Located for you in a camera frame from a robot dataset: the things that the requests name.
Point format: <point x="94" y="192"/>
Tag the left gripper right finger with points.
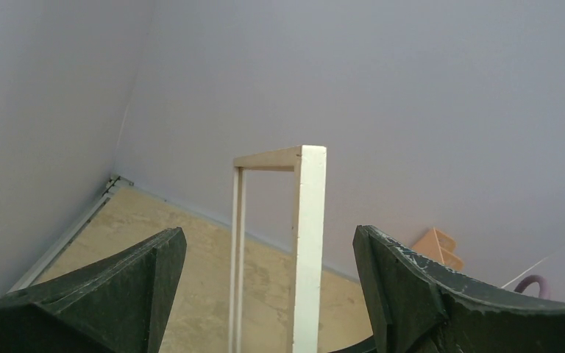
<point x="418" y="305"/>

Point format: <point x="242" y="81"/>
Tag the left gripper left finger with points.
<point x="121" y="303"/>

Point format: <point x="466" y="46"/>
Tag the white wooden picture frame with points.
<point x="309" y="165"/>

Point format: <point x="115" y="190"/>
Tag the orange plastic file organizer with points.
<point x="440" y="247"/>

